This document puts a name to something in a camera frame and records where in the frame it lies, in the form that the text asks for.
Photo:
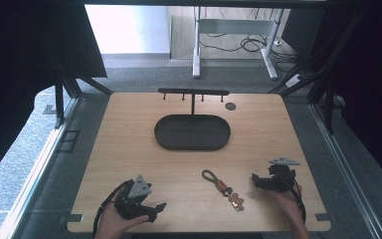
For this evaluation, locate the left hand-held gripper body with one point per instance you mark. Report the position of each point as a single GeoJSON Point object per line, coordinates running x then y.
{"type": "Point", "coordinates": [131, 200]}

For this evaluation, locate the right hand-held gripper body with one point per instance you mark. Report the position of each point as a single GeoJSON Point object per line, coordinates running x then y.
{"type": "Point", "coordinates": [282, 176]}

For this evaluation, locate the black key stand with tray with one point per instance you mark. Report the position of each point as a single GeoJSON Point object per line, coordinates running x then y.
{"type": "Point", "coordinates": [192, 132]}

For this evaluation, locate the person's left hand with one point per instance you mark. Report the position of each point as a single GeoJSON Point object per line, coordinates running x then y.
{"type": "Point", "coordinates": [112, 222]}

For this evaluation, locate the person's right hand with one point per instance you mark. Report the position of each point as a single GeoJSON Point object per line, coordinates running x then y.
{"type": "Point", "coordinates": [286, 204]}

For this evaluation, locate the round grey table cap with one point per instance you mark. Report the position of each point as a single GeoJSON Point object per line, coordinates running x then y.
{"type": "Point", "coordinates": [230, 106]}

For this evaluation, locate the white power strip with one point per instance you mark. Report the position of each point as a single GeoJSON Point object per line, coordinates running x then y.
{"type": "Point", "coordinates": [293, 80]}

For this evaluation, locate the black metal stand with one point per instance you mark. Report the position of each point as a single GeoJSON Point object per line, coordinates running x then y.
{"type": "Point", "coordinates": [318, 86]}
{"type": "Point", "coordinates": [66, 93]}

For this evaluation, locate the black curtain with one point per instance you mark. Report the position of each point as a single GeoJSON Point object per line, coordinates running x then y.
{"type": "Point", "coordinates": [23, 66]}
{"type": "Point", "coordinates": [368, 83]}

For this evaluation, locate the white metal desk frame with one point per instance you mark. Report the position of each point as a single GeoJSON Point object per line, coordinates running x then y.
{"type": "Point", "coordinates": [235, 26]}

